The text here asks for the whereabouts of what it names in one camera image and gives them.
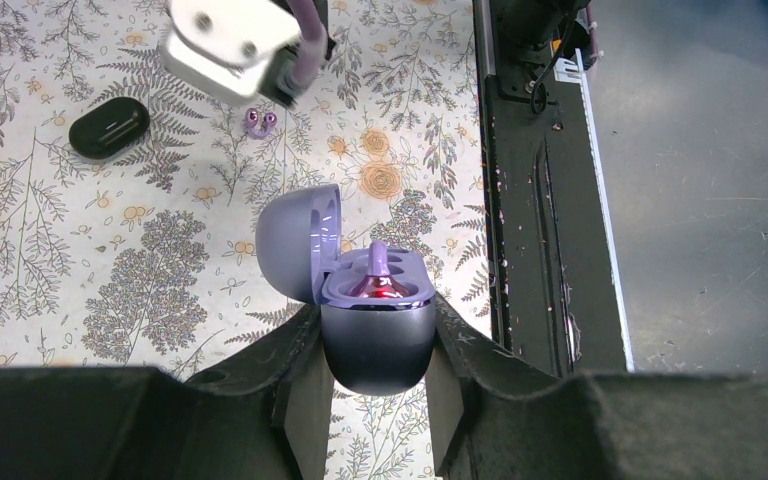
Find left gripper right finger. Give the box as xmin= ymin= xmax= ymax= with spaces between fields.
xmin=425 ymin=298 xmax=768 ymax=479

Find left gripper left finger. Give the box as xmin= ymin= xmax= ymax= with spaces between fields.
xmin=0 ymin=306 xmax=333 ymax=479

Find blue-grey earbud case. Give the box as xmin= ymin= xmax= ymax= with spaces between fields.
xmin=255 ymin=184 xmax=436 ymax=396

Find purple earbud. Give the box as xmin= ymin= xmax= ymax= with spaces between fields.
xmin=348 ymin=241 xmax=410 ymax=299

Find purple earbuds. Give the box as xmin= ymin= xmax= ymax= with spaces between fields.
xmin=244 ymin=108 xmax=277 ymax=139

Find black earbud charging case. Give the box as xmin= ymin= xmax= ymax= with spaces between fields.
xmin=68 ymin=97 xmax=151 ymax=161

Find floral patterned table mat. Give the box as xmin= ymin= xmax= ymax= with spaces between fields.
xmin=0 ymin=0 xmax=491 ymax=480

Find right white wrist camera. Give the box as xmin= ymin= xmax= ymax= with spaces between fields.
xmin=158 ymin=0 xmax=335 ymax=108

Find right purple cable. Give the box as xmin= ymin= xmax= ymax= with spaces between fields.
xmin=287 ymin=0 xmax=329 ymax=87

